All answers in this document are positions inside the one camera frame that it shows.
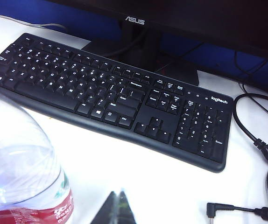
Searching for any black barrel plug cable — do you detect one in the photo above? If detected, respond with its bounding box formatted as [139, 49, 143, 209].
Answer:
[205, 202, 268, 222]

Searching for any black ASUS monitor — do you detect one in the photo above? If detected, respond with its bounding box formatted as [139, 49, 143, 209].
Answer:
[40, 0, 268, 63]

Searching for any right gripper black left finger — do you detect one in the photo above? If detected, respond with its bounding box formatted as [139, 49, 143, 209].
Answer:
[93, 191, 120, 224]

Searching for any black Logitech keyboard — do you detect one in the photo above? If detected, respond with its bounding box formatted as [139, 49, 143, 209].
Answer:
[0, 32, 234, 174]

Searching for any thin black monitor cable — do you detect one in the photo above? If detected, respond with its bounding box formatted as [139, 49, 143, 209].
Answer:
[233, 50, 268, 110]

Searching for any thick black power cable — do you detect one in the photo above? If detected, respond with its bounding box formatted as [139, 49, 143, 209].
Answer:
[233, 93, 268, 224]

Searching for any clear plastic water bottle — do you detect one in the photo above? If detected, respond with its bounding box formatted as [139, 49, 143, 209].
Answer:
[0, 69, 75, 224]

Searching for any grey cable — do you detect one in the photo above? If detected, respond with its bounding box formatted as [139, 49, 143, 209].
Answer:
[0, 14, 67, 31]

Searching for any black monitor stand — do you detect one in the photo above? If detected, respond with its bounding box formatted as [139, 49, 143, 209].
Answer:
[52, 23, 200, 87]

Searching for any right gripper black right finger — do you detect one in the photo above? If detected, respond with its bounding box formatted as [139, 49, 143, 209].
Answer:
[117, 189, 137, 224]

